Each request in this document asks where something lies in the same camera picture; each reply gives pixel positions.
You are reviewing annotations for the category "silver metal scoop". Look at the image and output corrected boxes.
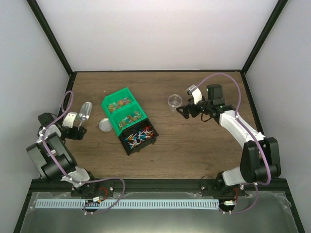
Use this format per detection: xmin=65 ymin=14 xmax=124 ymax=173
xmin=78 ymin=101 xmax=93 ymax=128

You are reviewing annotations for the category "black lollipop bin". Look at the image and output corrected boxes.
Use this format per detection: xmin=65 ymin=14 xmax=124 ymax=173
xmin=118 ymin=118 xmax=159 ymax=156

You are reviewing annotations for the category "green two-compartment candy bin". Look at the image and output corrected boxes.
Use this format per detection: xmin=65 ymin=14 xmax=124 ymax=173
xmin=101 ymin=87 xmax=147 ymax=136

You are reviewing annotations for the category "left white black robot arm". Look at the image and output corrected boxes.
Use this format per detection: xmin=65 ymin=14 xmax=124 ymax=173
xmin=26 ymin=113 xmax=99 ymax=197

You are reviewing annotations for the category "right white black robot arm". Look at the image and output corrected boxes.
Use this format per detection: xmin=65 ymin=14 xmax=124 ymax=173
xmin=176 ymin=84 xmax=281 ymax=196

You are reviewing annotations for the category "clear round plastic cup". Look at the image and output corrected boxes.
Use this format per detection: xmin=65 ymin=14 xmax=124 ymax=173
xmin=167 ymin=94 xmax=183 ymax=108

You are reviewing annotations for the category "clear round cup lid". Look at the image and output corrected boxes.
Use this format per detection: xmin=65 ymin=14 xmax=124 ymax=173
xmin=99 ymin=118 xmax=113 ymax=132

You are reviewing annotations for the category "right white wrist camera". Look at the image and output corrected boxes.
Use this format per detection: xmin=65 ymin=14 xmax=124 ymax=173
xmin=186 ymin=84 xmax=203 ymax=105

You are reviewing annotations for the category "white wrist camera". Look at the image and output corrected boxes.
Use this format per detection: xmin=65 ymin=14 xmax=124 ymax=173
xmin=62 ymin=112 xmax=78 ymax=128
xmin=186 ymin=84 xmax=203 ymax=105

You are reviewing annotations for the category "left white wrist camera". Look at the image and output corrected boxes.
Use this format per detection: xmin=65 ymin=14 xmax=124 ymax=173
xmin=62 ymin=112 xmax=78 ymax=128

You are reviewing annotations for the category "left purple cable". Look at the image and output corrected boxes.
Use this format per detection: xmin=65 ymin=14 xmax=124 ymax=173
xmin=41 ymin=90 xmax=126 ymax=216

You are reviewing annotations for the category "purple cable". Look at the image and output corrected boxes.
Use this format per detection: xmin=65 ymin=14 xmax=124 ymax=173
xmin=196 ymin=72 xmax=272 ymax=215
xmin=41 ymin=90 xmax=126 ymax=216

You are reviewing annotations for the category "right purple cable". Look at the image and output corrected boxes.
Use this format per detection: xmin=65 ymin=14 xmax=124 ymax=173
xmin=196 ymin=72 xmax=272 ymax=215

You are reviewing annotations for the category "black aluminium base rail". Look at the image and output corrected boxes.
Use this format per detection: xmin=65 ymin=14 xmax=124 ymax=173
xmin=31 ymin=178 xmax=287 ymax=197

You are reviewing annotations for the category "light blue slotted cable duct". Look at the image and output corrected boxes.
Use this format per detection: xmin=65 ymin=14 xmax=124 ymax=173
xmin=35 ymin=199 xmax=219 ymax=210

